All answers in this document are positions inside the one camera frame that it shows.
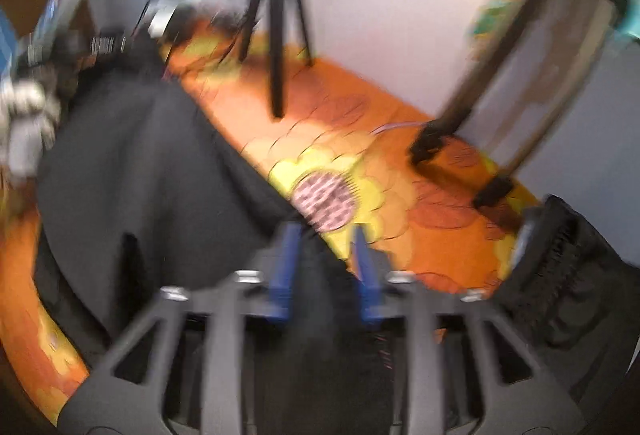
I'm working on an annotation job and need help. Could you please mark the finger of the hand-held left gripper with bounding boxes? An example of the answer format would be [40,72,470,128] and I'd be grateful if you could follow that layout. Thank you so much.
[86,32,130,60]

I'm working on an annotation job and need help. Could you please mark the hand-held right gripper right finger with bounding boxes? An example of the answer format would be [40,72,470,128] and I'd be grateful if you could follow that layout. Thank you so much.
[351,226,552,435]

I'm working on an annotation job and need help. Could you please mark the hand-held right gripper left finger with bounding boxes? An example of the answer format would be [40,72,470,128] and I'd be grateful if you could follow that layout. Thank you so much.
[90,221,306,435]

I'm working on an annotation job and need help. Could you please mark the black pants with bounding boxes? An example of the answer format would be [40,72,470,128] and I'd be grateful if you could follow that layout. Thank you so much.
[32,35,401,435]

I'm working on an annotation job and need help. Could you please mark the person's left forearm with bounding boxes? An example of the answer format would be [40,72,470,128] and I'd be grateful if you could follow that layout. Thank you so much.
[6,122,53,180]

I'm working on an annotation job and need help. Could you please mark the person's left hand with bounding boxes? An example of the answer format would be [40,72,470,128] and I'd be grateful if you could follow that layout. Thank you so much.
[0,78,65,136]

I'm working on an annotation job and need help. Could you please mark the orange floral bed sheet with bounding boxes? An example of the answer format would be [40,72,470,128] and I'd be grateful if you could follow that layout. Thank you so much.
[0,12,543,428]

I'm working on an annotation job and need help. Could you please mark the small black tripod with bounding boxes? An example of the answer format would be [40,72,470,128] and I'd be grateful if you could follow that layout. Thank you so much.
[237,0,317,120]

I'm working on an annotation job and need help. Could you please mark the pile of black clothes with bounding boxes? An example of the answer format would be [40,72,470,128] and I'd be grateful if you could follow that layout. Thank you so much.
[492,194,640,408]

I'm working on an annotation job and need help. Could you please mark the large black tripod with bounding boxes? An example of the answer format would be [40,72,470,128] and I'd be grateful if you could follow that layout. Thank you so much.
[409,0,628,212]

